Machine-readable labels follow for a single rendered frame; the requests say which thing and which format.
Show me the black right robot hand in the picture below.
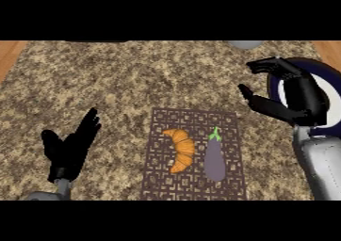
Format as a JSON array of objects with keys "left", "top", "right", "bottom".
[{"left": 235, "top": 56, "right": 330, "bottom": 127}]

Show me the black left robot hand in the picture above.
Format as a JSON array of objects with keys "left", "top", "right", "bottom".
[{"left": 39, "top": 107, "right": 103, "bottom": 184}]

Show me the white plate with blue rim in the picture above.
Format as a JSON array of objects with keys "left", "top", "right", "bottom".
[{"left": 265, "top": 56, "right": 341, "bottom": 137}]

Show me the orange croissant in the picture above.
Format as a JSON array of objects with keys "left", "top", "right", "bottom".
[{"left": 160, "top": 128, "right": 197, "bottom": 174}]

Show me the brown patterned placemat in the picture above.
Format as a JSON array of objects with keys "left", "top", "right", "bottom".
[{"left": 140, "top": 107, "right": 249, "bottom": 201}]

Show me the grey round object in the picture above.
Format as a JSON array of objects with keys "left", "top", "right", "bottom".
[{"left": 227, "top": 40, "right": 265, "bottom": 50}]

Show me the purple eggplant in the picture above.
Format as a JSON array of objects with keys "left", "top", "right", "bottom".
[{"left": 203, "top": 126, "right": 228, "bottom": 183}]

